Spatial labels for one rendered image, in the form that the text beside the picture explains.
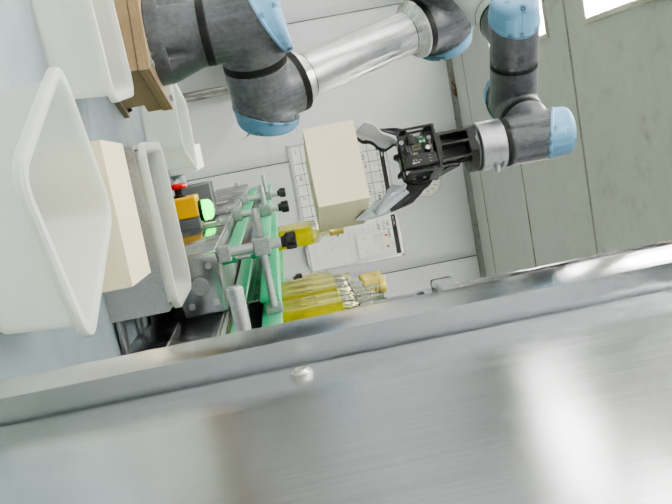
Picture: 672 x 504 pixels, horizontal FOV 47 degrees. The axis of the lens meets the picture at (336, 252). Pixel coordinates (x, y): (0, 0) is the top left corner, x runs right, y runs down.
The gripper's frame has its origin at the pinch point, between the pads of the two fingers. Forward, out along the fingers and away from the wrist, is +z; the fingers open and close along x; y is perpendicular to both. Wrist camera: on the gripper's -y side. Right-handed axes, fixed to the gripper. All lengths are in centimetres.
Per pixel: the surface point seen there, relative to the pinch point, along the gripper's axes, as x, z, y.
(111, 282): 16.2, 29.6, 32.9
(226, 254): 7.9, 20.4, -2.5
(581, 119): -95, -160, -301
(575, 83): -115, -160, -295
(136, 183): 1.4, 27.9, 19.9
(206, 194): -21, 29, -64
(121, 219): 9.5, 27.5, 33.0
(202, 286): 11.9, 25.0, -3.6
